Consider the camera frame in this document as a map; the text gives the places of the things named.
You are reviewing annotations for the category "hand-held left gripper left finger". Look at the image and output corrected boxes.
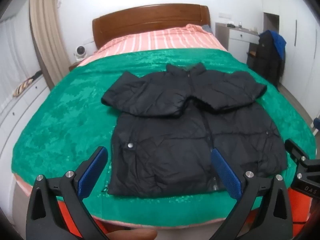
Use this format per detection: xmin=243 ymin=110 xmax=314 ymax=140
xmin=26 ymin=146 xmax=118 ymax=240

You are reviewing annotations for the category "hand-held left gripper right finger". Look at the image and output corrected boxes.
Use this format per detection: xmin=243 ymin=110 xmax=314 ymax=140
xmin=207 ymin=148 xmax=294 ymax=240

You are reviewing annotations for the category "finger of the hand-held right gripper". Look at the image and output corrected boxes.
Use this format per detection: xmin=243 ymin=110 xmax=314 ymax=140
xmin=284 ymin=139 xmax=313 ymax=173

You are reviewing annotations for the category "black puffer jacket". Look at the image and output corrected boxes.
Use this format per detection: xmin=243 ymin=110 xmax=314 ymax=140
xmin=101 ymin=63 xmax=288 ymax=197

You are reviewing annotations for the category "person's left hand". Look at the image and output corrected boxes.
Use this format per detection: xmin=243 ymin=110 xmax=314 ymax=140
xmin=107 ymin=228 xmax=158 ymax=240

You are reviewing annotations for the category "green plush blanket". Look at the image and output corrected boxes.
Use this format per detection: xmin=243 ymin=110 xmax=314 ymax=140
xmin=11 ymin=49 xmax=318 ymax=218

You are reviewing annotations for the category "white low cabinet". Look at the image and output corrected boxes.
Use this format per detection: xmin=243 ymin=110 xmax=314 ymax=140
xmin=0 ymin=74 xmax=50 ymax=155

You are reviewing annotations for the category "white wardrobe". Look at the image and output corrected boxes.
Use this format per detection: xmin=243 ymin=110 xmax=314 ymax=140
xmin=280 ymin=0 xmax=320 ymax=130

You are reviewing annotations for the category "black coat on chair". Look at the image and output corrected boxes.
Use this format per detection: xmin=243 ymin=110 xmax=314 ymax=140
xmin=247 ymin=31 xmax=285 ymax=87

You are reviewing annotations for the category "patterned stick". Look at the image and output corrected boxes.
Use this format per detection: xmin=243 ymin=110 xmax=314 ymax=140
xmin=12 ymin=71 xmax=43 ymax=98

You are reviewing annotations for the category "blue garment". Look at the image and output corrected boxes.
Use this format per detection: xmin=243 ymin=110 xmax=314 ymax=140
xmin=265 ymin=30 xmax=287 ymax=60

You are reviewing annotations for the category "white desk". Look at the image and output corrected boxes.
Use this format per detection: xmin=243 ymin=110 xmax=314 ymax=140
xmin=215 ymin=22 xmax=262 ymax=63

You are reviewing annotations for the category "white sheer curtain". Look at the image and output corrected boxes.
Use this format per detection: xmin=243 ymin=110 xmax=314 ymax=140
xmin=0 ymin=17 xmax=42 ymax=100

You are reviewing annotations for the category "pink striped bedsheet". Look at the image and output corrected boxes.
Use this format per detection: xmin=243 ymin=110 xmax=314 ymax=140
xmin=76 ymin=24 xmax=228 ymax=67

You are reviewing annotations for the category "beige curtain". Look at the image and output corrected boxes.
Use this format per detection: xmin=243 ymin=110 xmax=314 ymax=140
xmin=29 ymin=0 xmax=72 ymax=90

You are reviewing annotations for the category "wooden headboard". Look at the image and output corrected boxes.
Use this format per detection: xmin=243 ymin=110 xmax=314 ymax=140
xmin=92 ymin=4 xmax=212 ymax=50

